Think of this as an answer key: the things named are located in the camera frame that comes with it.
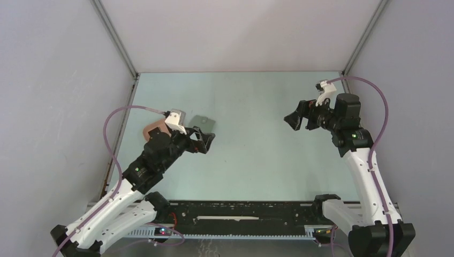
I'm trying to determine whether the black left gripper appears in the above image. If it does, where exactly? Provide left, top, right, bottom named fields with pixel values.
left=160, top=125, right=215, bottom=171

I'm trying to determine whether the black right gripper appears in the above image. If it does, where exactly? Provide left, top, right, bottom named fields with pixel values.
left=284, top=95, right=341, bottom=132

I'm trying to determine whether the pink oval tray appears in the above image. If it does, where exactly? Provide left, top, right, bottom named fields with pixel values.
left=142, top=119, right=171, bottom=142

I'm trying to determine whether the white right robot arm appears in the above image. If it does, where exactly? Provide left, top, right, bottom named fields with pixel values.
left=284, top=93, right=415, bottom=256

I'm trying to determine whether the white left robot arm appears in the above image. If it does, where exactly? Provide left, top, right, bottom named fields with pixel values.
left=51, top=126, right=215, bottom=256

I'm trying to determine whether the left controller board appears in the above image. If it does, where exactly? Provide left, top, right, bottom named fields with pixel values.
left=154, top=228, right=173, bottom=237

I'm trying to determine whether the controller board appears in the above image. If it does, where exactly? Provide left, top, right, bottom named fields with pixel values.
left=314, top=228, right=332, bottom=236
left=154, top=228, right=173, bottom=237

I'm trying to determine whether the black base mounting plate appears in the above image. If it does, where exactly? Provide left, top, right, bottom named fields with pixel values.
left=157, top=200, right=333, bottom=237

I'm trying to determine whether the right controller board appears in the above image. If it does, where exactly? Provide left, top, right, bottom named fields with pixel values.
left=314, top=228, right=332, bottom=236

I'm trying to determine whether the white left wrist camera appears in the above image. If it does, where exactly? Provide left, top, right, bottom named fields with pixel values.
left=164, top=109, right=187, bottom=135

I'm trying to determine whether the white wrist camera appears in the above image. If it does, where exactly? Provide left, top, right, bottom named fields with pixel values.
left=164, top=109, right=187, bottom=135
left=315, top=80, right=337, bottom=107

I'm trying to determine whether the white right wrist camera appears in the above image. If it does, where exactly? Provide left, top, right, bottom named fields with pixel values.
left=315, top=80, right=337, bottom=107

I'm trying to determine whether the aluminium frame rail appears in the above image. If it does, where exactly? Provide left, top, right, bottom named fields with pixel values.
left=87, top=202, right=402, bottom=242

